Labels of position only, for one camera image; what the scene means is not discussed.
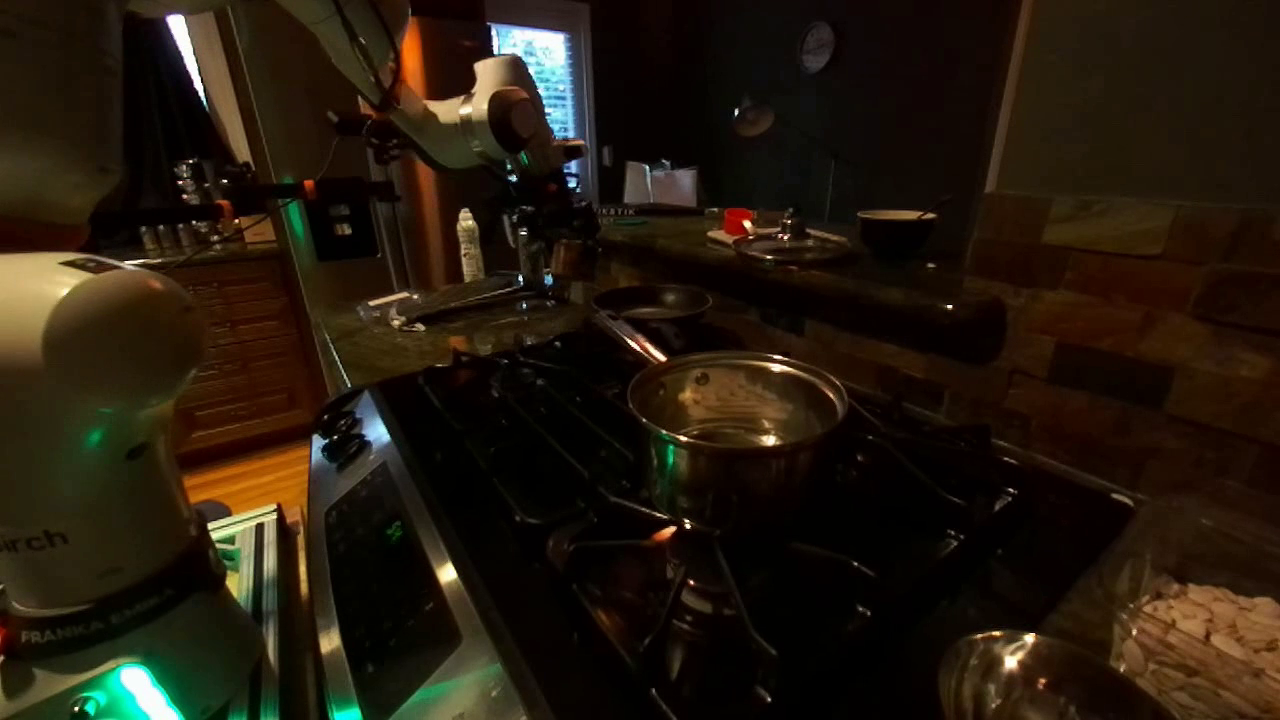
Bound black gas stove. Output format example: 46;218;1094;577
303;315;1144;720

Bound brown wooden cabinet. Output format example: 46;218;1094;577
164;253;333;458

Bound bright window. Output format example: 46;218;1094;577
487;15;591;204

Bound black frying pan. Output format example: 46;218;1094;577
588;277;718;335

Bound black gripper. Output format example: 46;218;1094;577
507;150;608;293

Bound round wall clock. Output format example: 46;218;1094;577
794;15;841;78

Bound steel saucepan with handle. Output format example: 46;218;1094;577
584;307;851;533

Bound metal utensil holder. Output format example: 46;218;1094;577
169;155;228;217

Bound dark bowl white rim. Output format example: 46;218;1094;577
856;204;940;263

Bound raised stone bar counter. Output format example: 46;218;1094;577
591;210;1010;368

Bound black box white label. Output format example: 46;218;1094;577
306;197;379;263

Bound glass jar white pieces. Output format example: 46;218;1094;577
1042;491;1280;720

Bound white plastic bottle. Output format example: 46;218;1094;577
453;204;487;289

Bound brown wooden post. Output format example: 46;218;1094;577
397;11;453;293

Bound glass bowl at corner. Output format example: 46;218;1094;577
931;619;1185;720

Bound metal dish rack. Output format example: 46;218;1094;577
134;217;250;260

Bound kitchen sink with faucet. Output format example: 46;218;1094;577
355;270;535;333

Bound black camera on tripod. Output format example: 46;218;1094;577
322;112;405;147

